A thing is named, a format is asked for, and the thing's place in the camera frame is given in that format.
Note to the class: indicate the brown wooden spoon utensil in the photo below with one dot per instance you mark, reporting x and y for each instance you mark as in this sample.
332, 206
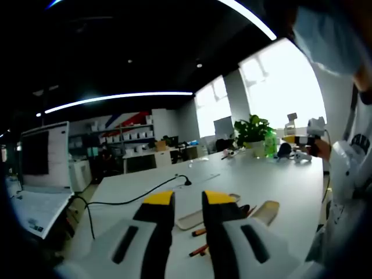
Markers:
244, 210

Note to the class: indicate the cardboard box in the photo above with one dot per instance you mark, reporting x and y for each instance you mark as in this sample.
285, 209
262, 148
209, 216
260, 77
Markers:
162, 146

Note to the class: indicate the white office desk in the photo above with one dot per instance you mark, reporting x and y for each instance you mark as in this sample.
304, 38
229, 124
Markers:
162, 158

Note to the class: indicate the green plastic bottle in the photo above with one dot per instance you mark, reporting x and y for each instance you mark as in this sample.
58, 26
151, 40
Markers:
271, 145

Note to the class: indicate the white laptop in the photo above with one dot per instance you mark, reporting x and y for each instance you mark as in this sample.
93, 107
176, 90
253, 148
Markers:
37, 151

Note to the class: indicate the ceiling light strip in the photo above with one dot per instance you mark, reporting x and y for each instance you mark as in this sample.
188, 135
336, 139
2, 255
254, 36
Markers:
116, 97
255, 20

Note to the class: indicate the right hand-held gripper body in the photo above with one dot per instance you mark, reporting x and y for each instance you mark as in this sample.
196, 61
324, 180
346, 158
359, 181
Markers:
316, 126

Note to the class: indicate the white game controller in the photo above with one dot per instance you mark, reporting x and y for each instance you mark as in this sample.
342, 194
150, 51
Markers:
302, 157

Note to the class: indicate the white boxy figure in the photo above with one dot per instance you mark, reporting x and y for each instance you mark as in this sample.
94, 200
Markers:
291, 123

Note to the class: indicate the person's right hand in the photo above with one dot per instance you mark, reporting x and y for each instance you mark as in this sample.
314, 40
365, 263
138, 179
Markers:
324, 149

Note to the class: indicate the grey monitor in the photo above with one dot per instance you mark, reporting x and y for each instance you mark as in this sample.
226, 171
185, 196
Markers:
223, 125

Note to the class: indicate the small plush toy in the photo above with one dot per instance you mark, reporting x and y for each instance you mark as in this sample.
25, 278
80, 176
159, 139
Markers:
229, 153

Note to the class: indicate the white chest-worn device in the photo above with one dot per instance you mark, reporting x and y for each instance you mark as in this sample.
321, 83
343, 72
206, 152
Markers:
346, 168

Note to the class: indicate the beige cutlery case base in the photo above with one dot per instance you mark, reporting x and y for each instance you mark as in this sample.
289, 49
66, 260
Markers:
268, 210

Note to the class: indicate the brown wooden chopstick utensil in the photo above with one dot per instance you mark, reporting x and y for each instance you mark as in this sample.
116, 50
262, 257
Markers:
199, 232
199, 250

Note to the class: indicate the beige cutlery case lid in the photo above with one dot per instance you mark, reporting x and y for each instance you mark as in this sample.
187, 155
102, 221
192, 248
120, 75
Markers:
189, 219

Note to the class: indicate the white cabinet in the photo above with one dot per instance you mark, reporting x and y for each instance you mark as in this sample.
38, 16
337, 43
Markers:
80, 174

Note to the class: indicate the small green plant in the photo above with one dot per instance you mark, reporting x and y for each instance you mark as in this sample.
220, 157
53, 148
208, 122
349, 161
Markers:
166, 139

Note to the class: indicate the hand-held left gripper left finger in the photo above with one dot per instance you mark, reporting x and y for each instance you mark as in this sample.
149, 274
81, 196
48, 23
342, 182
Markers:
130, 250

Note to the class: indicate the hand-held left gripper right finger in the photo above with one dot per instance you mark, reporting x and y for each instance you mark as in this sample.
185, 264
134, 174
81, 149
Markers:
232, 250

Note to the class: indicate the storage shelving with white bins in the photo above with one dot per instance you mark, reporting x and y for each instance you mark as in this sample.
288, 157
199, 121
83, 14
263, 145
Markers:
130, 135

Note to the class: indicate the potted green plant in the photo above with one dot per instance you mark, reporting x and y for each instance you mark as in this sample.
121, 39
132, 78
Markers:
253, 128

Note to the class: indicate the person's blue face mask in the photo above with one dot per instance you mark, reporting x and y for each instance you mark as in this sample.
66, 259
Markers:
325, 37

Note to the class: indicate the dark blue toy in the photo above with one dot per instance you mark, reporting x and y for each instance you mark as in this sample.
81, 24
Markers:
284, 149

